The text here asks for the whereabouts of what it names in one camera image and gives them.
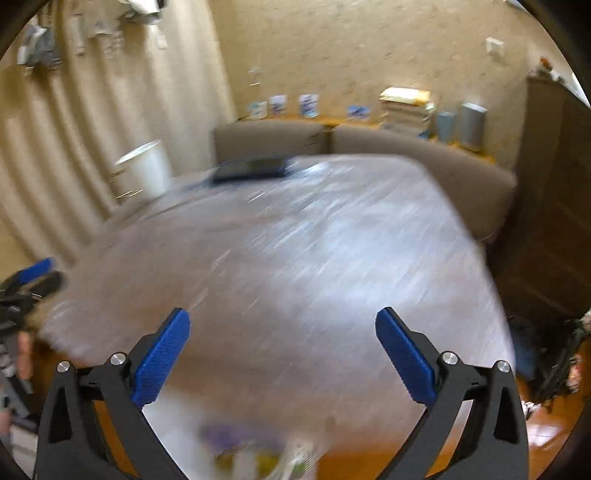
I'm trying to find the beige curtain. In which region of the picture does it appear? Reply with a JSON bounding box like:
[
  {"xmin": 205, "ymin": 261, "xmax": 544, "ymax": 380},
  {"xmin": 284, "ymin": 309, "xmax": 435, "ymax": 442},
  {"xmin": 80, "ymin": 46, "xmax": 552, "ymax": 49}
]
[{"xmin": 1, "ymin": 1, "xmax": 235, "ymax": 274}]

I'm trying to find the small blue grey box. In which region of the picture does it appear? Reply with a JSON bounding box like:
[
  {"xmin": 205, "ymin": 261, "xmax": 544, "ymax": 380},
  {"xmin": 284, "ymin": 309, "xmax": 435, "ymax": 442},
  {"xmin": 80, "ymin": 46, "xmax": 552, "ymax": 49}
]
[{"xmin": 436, "ymin": 110, "xmax": 456, "ymax": 144}]

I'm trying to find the white trash bin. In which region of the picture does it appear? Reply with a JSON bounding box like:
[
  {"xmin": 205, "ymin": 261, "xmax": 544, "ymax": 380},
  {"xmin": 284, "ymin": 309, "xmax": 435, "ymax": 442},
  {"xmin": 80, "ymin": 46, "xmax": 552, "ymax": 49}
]
[{"xmin": 143, "ymin": 389, "xmax": 328, "ymax": 479}]

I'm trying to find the white mug with gold handle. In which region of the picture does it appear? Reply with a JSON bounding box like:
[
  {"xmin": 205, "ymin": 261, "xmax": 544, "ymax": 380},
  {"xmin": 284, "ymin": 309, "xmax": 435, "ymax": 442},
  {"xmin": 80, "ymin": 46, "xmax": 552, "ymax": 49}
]
[{"xmin": 109, "ymin": 140, "xmax": 172, "ymax": 201}]

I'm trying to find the dark blue phone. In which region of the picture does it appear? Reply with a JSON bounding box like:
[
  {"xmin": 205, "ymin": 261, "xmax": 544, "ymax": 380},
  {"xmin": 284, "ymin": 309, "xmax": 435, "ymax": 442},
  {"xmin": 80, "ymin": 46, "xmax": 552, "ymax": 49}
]
[{"xmin": 211, "ymin": 157, "xmax": 293, "ymax": 184}]

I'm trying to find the grey speaker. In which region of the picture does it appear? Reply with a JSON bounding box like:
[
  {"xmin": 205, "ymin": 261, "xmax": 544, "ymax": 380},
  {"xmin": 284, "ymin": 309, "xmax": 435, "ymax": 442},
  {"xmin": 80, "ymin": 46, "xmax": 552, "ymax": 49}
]
[{"xmin": 459, "ymin": 102, "xmax": 488, "ymax": 152}]

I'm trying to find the clear plastic table cover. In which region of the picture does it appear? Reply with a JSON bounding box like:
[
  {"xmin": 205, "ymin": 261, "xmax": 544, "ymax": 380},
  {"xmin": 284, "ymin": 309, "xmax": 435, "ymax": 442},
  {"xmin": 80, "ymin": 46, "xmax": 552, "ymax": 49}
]
[{"xmin": 41, "ymin": 158, "xmax": 514, "ymax": 450}]

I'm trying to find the photo frame left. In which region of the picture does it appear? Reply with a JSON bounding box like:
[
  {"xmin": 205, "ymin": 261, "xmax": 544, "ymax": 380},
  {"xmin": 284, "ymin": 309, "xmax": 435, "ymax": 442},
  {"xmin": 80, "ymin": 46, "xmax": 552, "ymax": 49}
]
[{"xmin": 249, "ymin": 100, "xmax": 267, "ymax": 121}]

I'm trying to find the stack of books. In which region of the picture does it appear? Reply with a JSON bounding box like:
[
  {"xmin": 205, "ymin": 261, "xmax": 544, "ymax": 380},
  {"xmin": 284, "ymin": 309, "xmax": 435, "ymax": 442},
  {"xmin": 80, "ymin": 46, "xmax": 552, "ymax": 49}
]
[{"xmin": 379, "ymin": 87, "xmax": 437, "ymax": 138}]

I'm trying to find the photo frame middle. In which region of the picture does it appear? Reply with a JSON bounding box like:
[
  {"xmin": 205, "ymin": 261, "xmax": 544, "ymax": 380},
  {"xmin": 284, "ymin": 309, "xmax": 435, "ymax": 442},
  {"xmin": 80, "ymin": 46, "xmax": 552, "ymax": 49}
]
[{"xmin": 269, "ymin": 95, "xmax": 287, "ymax": 117}]

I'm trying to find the dark wooden cabinet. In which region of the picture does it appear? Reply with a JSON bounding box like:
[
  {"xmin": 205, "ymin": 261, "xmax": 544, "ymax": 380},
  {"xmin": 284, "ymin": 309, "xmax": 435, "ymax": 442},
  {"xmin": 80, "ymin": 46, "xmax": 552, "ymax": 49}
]
[{"xmin": 489, "ymin": 76, "xmax": 590, "ymax": 322}]

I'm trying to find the photo frame right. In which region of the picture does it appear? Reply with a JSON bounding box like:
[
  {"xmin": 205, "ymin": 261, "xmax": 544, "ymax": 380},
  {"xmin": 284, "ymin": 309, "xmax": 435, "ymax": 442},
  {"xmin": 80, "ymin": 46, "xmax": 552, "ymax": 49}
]
[{"xmin": 298, "ymin": 94, "xmax": 320, "ymax": 119}]

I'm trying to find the photo frame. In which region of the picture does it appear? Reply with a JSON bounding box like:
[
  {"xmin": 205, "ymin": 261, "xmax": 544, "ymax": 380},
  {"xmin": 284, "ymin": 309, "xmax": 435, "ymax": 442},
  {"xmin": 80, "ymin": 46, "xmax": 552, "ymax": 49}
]
[
  {"xmin": 298, "ymin": 94, "xmax": 320, "ymax": 119},
  {"xmin": 269, "ymin": 95, "xmax": 287, "ymax": 117},
  {"xmin": 249, "ymin": 100, "xmax": 267, "ymax": 121}
]

